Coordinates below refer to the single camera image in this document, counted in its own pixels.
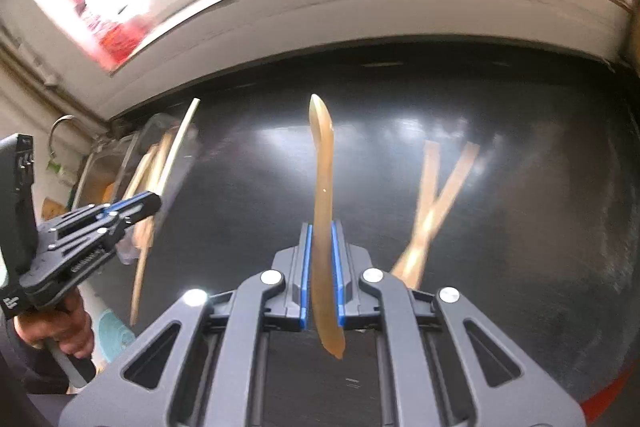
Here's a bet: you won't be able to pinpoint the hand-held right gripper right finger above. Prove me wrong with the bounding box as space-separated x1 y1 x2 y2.
330 219 586 427

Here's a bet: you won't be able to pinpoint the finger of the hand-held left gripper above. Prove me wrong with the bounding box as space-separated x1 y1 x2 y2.
47 191 163 241
30 208 161 296

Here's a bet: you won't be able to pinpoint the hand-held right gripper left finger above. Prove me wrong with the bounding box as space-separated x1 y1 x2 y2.
59 222 315 427

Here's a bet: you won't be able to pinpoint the light wooden chopstick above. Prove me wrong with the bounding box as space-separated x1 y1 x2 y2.
122 142 162 210
390 142 481 280
412 139 443 288
135 134 176 253

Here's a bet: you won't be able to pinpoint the clear plastic container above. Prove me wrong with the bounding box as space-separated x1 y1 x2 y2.
75 113 201 265

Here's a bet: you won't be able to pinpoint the clear jar with wooden utensils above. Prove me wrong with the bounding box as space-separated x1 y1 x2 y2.
129 98 202 327

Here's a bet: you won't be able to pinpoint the person's left hand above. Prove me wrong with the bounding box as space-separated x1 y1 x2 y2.
14 289 96 359

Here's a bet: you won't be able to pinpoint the small green tag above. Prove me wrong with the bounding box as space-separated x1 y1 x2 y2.
46 159 71 182

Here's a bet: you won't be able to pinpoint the sink faucet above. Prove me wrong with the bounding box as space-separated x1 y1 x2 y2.
47 114 93 158

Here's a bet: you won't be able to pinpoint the teal round object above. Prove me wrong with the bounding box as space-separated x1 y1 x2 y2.
97 307 137 363

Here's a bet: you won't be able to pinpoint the person's dark clothing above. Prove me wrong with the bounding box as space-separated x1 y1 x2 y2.
0 327 76 413

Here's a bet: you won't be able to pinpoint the blurry red packaging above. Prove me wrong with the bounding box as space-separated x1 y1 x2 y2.
62 0 168 72

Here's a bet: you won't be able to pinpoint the red plastic object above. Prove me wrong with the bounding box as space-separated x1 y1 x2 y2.
582 364 638 415

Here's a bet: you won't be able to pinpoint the white wall pipes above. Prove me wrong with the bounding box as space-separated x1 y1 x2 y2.
0 19 113 138

